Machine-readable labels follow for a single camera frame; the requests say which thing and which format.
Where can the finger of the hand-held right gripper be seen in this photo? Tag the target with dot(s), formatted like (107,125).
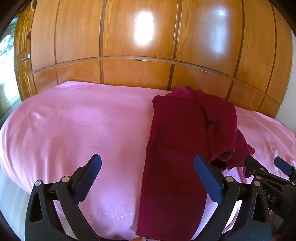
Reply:
(252,165)
(283,166)

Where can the wooden wardrobe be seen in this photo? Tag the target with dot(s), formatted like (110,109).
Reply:
(138,69)

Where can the pink bed sheet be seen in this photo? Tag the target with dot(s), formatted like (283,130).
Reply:
(81,129)

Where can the maroon knit cloth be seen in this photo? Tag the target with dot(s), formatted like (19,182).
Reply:
(175,150)

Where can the window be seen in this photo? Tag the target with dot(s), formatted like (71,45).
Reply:
(7,58)

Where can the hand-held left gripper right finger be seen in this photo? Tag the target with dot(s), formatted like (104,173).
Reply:
(208,178)

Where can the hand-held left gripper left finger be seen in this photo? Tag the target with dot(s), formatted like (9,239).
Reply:
(89,176)

